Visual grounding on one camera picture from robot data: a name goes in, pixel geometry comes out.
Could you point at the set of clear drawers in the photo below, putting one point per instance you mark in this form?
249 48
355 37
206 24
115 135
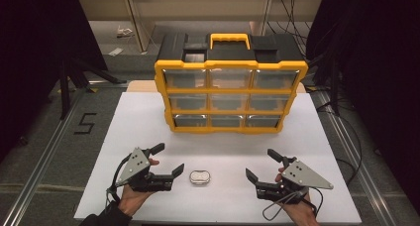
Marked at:
188 102

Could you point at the person's left hand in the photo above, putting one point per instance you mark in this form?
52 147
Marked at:
132 201

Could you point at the metal floor rail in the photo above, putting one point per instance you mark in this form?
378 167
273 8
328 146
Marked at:
346 143
33 183

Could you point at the small white device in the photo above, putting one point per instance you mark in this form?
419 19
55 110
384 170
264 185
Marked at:
124 31

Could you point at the yellow black drawer organizer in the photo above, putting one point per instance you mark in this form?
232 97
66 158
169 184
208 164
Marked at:
231 52

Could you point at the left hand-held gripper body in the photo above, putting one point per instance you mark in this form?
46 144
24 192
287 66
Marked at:
133 165

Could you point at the dark curtain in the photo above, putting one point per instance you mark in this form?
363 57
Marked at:
33 37
379 54

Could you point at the white paper sheet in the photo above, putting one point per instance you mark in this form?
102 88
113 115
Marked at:
116 52

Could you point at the clear plastic organizer drawer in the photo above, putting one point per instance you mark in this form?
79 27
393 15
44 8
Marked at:
229 102

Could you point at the beige desk leg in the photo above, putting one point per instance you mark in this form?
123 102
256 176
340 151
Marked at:
138 24
261 18

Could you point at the person's right hand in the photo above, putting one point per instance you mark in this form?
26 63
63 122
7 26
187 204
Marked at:
302 212

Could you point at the black tripod stand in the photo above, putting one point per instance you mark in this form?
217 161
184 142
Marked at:
64 93

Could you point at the small silver oval tin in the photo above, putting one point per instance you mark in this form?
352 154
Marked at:
200 177

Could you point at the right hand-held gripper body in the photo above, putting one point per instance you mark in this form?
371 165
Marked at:
303 176

